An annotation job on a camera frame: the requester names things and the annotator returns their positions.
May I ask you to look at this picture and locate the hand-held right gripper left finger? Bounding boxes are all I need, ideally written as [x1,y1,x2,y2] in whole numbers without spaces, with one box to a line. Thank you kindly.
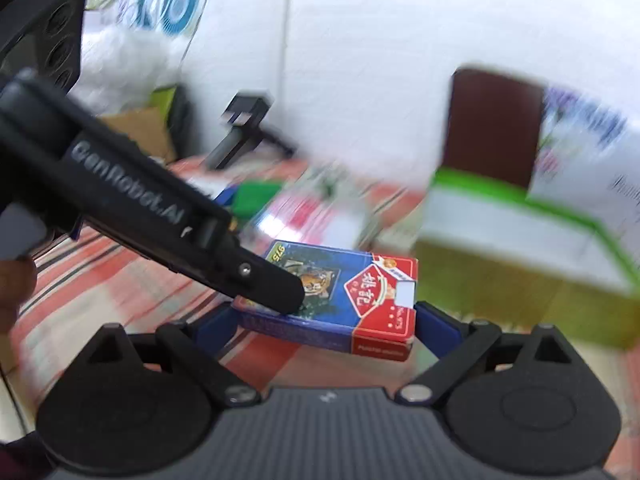
[75,304,263,407]

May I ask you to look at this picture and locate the green block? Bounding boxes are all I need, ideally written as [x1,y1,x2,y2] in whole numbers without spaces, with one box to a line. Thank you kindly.
[232,181,283,222]

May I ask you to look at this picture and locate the small cardboard box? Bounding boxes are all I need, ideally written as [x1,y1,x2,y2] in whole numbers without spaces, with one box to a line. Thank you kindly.
[99,105,178,167]

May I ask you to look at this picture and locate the black device on tripod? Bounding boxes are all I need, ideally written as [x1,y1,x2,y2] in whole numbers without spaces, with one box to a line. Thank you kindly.
[205,91,297,171]

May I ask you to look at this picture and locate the white plastic bag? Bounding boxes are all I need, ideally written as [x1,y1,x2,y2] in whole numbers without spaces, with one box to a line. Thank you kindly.
[79,25,187,117]

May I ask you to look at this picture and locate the plaid bed sheet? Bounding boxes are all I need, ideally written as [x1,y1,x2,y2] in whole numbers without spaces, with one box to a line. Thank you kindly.
[10,155,443,413]

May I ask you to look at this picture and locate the person's left hand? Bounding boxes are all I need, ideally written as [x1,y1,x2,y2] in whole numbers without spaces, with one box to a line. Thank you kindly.
[0,259,39,334]

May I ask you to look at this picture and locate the blue red playing card box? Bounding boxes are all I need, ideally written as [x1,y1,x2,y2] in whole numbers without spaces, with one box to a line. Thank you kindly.
[231,240,420,362]

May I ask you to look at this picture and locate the green shallow box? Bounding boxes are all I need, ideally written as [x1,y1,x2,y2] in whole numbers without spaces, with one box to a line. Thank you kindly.
[412,167,640,353]

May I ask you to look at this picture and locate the floral pillow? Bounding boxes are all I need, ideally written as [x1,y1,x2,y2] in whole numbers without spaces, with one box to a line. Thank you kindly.
[527,87,640,243]

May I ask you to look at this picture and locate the brown headboard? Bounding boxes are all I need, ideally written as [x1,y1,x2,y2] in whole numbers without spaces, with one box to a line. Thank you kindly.
[437,66,549,196]

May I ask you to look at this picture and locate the white red packet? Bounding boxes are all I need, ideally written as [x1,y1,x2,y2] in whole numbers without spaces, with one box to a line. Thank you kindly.
[257,164,383,252]

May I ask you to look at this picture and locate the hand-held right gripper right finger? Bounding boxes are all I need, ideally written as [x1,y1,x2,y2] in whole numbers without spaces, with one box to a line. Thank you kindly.
[397,301,577,406]

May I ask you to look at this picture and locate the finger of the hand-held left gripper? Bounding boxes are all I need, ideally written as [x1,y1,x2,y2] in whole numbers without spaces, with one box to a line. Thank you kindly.
[200,237,306,316]

